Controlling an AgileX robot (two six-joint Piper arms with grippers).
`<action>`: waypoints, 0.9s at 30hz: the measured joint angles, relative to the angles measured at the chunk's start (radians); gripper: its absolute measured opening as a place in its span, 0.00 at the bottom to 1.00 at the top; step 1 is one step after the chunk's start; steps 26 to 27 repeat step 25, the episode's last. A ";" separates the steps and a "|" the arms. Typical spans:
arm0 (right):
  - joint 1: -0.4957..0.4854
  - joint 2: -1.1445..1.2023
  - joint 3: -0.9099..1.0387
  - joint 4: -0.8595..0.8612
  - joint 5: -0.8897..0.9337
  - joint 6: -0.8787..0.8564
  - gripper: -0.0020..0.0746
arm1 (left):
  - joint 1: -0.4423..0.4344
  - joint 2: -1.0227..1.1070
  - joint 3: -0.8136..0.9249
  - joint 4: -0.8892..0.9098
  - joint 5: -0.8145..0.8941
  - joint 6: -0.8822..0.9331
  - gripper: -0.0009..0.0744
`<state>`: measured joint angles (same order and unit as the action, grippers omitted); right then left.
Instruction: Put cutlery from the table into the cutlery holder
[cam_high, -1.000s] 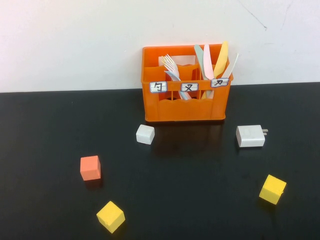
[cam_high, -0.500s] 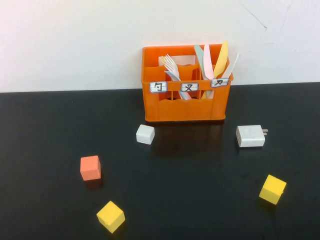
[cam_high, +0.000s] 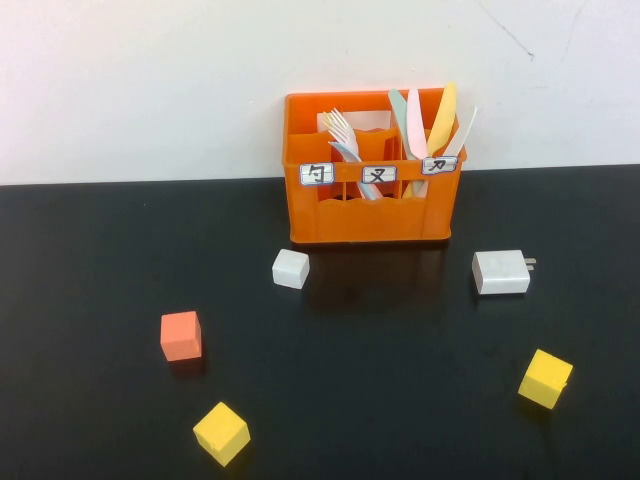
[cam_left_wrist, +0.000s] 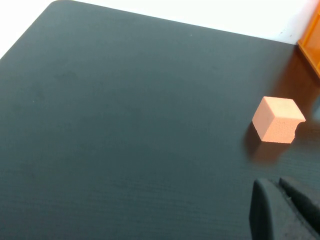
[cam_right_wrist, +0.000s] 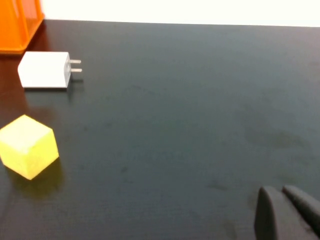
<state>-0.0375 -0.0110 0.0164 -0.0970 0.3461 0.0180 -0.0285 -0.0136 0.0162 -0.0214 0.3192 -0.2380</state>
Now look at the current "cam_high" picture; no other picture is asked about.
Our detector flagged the light blue plastic knife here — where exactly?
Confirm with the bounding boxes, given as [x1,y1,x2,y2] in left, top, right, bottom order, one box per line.
[388,88,416,162]

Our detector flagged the pink plastic knife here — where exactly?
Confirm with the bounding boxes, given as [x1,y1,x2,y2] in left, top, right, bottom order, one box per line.
[405,88,429,162]

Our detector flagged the yellow plastic knife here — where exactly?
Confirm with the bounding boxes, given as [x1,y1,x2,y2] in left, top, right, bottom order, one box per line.
[404,81,459,199]

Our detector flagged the yellow foam cube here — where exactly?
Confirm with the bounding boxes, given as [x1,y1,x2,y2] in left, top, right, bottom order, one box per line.
[517,348,574,412]
[192,401,251,468]

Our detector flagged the white plastic knife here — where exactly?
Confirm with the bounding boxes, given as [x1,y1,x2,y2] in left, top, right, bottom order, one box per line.
[442,105,479,159]

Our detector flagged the salmon orange foam cube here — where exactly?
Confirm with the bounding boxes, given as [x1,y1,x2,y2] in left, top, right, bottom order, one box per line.
[159,310,203,363]

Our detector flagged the white spoon character label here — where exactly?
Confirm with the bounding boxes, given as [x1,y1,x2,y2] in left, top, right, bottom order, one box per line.
[298,162,335,187]

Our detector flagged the white fork character label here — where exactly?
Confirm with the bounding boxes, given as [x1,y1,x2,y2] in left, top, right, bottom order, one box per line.
[360,164,398,185]

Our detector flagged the orange plastic cutlery holder crate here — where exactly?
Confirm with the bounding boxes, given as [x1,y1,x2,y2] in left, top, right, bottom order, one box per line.
[283,87,470,246]

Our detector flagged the white power adapter plug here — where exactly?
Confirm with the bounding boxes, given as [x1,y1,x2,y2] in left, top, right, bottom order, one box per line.
[471,249,537,296]

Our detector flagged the light blue plastic fork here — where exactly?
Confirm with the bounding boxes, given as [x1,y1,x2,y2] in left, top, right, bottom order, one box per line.
[328,141,384,201]

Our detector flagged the white knife character label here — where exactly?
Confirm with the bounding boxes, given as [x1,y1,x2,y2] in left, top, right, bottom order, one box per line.
[420,155,459,176]

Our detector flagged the white foam cube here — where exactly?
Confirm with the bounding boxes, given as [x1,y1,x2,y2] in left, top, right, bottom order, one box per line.
[271,248,311,290]

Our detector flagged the pink plastic fork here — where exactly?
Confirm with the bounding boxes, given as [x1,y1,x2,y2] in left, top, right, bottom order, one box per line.
[327,108,360,162]

